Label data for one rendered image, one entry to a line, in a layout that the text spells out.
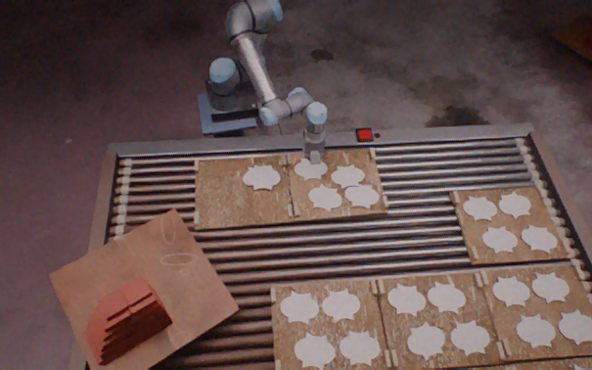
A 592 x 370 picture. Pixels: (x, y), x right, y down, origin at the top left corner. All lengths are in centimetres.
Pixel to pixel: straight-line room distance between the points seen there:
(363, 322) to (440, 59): 288
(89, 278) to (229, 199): 63
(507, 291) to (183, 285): 125
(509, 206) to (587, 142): 196
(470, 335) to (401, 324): 25
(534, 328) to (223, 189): 135
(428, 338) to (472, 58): 297
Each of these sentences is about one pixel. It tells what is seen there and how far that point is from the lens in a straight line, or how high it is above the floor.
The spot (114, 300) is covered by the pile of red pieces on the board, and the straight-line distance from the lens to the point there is 154.
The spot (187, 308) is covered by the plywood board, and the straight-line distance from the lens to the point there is 177.
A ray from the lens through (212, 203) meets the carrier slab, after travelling 206.
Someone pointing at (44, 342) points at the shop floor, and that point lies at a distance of 306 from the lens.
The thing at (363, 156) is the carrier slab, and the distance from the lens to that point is 223.
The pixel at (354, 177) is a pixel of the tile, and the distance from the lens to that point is 213.
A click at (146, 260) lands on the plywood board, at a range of 187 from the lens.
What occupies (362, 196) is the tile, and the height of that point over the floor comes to 94.
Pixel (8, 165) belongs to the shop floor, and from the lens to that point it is 376.
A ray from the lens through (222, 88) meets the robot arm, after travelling 228.
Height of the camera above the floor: 268
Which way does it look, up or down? 57 degrees down
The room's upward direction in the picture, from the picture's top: 5 degrees clockwise
